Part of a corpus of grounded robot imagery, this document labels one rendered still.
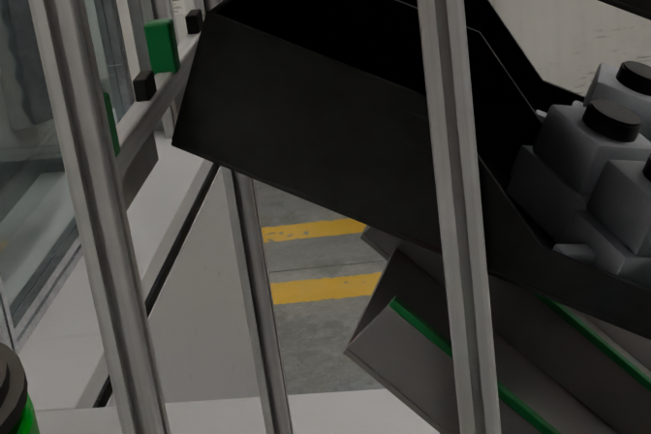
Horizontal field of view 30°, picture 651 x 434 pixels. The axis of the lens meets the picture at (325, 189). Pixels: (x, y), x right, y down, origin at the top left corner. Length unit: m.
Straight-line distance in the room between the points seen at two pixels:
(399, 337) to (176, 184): 1.29
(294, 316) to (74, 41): 2.82
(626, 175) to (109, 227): 0.25
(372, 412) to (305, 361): 1.90
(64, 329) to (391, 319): 0.91
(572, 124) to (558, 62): 3.84
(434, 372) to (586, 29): 3.87
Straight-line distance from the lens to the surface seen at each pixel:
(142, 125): 0.65
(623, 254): 0.60
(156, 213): 1.79
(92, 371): 1.39
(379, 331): 0.63
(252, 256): 0.93
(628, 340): 0.93
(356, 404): 1.23
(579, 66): 4.50
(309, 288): 3.49
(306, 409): 1.23
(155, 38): 0.73
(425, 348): 0.63
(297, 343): 3.20
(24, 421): 0.17
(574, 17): 4.45
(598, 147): 0.63
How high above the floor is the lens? 1.49
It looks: 21 degrees down
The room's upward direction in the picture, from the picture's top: 8 degrees counter-clockwise
